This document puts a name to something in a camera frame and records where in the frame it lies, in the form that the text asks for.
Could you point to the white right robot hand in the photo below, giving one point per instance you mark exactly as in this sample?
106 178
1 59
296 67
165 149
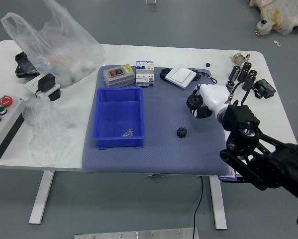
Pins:
214 95

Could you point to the big black gear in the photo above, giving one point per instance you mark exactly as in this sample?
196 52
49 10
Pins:
193 101

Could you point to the small black gear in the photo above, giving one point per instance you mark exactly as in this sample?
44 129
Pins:
181 132

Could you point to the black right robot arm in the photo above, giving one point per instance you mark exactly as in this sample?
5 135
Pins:
283 164

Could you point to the blue plastic box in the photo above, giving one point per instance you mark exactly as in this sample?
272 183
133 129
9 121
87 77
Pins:
119 112

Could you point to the grey multi-button control box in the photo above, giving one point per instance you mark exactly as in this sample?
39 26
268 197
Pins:
4 124

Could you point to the black cylinder capacitor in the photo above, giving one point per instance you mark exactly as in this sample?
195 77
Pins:
242 75
229 84
249 81
234 73
247 66
253 73

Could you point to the tiny black cube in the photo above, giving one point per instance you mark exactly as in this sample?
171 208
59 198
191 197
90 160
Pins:
208 65

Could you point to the silver metal fitting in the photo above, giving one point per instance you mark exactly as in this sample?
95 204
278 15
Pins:
239 58

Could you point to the black module with green terminal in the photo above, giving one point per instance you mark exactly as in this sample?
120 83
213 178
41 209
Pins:
264 87

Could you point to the white circuit breaker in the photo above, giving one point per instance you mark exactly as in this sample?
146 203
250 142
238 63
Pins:
145 74

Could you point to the blue-grey padded mat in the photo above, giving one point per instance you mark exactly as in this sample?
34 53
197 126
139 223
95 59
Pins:
163 154

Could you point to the white paper scrap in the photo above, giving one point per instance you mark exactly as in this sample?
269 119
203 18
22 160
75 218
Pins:
277 43

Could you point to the purple card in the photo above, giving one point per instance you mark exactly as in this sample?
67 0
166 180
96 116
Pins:
226 177

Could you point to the small metal screws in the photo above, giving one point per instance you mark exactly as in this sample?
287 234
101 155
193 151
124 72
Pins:
127 133

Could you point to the plush toy in plastic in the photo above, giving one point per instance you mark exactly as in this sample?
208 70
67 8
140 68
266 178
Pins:
280 15

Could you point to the white table leg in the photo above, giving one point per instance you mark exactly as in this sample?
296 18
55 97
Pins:
40 199
218 204

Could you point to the metal floor fixture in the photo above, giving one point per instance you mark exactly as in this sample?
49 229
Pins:
151 5

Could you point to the black block plug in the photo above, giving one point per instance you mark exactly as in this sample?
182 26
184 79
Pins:
55 95

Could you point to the large clear plastic bag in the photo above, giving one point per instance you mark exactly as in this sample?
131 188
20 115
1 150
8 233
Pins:
59 49

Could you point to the black power adapter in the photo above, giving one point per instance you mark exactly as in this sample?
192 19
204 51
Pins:
46 82

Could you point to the crumpled clear plastic wrap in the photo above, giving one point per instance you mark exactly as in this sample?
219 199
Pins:
46 134

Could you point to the white power strip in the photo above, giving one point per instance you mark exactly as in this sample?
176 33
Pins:
31 85

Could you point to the white wall switch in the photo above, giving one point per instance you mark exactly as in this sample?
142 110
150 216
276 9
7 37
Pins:
180 76

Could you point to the grey two-button switch box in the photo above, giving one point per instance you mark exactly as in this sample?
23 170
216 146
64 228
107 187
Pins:
119 74

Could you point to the grey metal base plate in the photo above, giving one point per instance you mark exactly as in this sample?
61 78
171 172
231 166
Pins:
138 234

